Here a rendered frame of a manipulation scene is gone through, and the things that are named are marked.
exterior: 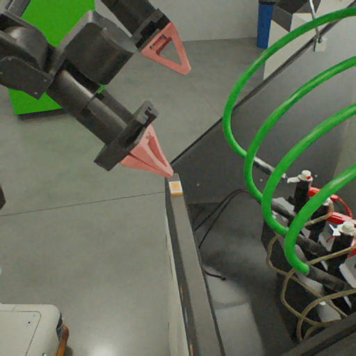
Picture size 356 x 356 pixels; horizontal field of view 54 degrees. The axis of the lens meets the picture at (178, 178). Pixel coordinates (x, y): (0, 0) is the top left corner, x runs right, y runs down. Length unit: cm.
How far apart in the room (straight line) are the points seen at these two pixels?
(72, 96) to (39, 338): 119
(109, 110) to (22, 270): 180
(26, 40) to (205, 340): 52
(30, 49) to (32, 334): 125
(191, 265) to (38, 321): 94
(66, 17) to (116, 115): 334
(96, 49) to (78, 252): 183
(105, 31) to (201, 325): 49
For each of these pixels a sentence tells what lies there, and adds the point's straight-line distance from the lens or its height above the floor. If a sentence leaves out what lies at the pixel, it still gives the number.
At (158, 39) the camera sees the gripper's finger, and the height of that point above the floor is 138.
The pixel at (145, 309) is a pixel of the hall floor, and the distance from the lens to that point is 187.
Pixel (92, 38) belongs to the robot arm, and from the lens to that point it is 45.
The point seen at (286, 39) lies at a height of 138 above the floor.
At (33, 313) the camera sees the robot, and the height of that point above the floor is 28.
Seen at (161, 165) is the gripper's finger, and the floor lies 124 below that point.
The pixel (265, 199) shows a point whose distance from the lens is 53.
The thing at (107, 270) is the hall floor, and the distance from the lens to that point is 206.
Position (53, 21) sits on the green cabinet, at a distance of 379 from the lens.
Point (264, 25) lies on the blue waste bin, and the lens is 683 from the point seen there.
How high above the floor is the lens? 150
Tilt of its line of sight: 33 degrees down
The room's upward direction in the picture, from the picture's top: straight up
